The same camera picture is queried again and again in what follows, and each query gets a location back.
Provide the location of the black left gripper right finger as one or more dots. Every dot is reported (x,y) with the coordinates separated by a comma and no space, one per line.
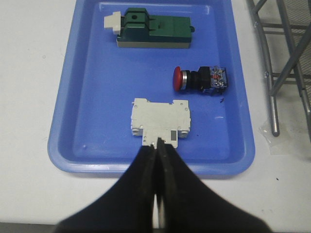
(187,205)

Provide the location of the clear tape patch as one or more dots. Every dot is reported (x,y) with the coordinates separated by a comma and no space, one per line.
(293,139)

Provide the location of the red emergency push button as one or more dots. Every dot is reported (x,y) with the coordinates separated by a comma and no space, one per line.
(207,80)

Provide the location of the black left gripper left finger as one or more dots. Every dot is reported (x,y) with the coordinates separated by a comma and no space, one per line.
(127,207)

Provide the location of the green knife switch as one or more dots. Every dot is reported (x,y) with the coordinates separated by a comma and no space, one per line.
(139,29)

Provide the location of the silver rack frame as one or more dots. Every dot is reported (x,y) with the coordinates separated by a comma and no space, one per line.
(295,26)

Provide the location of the white circuit breaker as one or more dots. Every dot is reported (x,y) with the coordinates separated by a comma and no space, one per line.
(153,120)

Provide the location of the blue plastic tray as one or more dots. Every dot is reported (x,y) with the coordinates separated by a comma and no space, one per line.
(91,129)

